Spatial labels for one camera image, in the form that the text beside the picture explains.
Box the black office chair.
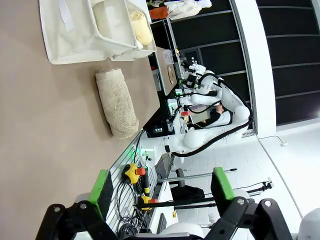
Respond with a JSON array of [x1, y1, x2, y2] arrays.
[[171, 168, 205, 201]]

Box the tablet screen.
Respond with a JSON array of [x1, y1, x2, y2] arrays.
[[190, 110, 210, 125]]

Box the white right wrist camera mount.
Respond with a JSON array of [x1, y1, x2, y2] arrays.
[[185, 57, 205, 75]]

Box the cream fabric storage basket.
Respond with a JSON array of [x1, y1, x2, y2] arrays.
[[109, 0, 157, 61], [38, 0, 140, 65]]

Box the yellow emergency stop button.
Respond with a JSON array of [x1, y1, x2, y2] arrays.
[[139, 195, 159, 206], [123, 163, 147, 185]]

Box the white towel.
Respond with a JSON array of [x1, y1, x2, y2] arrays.
[[130, 10, 147, 23]]

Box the beige terry rolled towel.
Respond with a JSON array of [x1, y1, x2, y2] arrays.
[[94, 67, 140, 140]]

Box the round wooden disc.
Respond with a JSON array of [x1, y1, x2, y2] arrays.
[[166, 65, 175, 85]]

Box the white paper sheet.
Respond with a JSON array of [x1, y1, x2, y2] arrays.
[[162, 49, 174, 65]]

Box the black yellow handle switch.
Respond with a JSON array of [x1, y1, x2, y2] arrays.
[[141, 172, 151, 198]]

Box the black metal rod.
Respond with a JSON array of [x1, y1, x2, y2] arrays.
[[135, 199, 216, 211]]

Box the coiled black cables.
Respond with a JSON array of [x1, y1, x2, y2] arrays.
[[115, 179, 141, 237]]

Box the brown background table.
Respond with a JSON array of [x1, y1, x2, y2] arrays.
[[155, 46, 176, 96]]

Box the slotted aluminium side panel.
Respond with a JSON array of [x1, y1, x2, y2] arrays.
[[106, 129, 151, 237]]

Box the black keyboard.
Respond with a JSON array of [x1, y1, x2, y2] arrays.
[[157, 213, 168, 234]]

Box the orange box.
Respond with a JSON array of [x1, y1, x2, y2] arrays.
[[148, 5, 169, 20]]

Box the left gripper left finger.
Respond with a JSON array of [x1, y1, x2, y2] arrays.
[[34, 169, 121, 240]]

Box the black control box with display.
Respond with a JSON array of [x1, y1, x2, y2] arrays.
[[145, 119, 174, 139]]

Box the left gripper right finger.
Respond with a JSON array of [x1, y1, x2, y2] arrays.
[[204, 166, 294, 240]]

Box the white building pillar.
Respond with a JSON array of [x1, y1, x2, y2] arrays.
[[230, 0, 277, 139]]

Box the grey metal rod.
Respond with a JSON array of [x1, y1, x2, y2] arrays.
[[159, 168, 238, 182]]

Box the white bags on shelf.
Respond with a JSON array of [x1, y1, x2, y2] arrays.
[[166, 0, 213, 18]]

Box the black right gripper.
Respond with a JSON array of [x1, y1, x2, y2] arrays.
[[179, 74, 201, 89]]

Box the pale pink towel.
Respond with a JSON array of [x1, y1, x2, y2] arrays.
[[132, 19, 154, 46]]

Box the operator in black sleeve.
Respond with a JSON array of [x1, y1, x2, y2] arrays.
[[206, 103, 227, 126]]

